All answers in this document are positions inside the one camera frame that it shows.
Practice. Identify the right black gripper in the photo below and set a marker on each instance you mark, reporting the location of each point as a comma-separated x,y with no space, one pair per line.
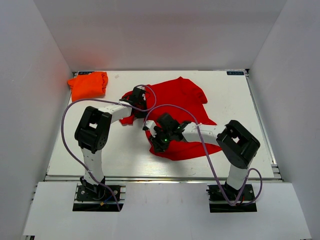
158,146

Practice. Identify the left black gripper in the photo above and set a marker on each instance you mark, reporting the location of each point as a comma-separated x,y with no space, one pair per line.
144,114

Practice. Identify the red t-shirt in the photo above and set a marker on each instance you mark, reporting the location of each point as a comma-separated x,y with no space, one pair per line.
184,93

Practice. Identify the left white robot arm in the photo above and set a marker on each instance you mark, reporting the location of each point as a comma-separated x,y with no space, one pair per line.
93,130

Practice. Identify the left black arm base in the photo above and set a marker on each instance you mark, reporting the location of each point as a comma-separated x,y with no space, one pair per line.
87,201

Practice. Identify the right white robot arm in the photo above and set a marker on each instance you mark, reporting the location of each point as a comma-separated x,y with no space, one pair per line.
236,142

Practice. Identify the orange folded t-shirt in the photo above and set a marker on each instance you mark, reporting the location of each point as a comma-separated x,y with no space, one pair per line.
91,85

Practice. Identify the blue label left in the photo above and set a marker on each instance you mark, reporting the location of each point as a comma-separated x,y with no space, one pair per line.
84,72

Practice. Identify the blue label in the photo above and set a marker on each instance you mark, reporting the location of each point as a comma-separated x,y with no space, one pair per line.
84,72
235,73

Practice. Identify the blue label right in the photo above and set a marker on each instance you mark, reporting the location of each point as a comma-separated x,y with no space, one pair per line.
235,73

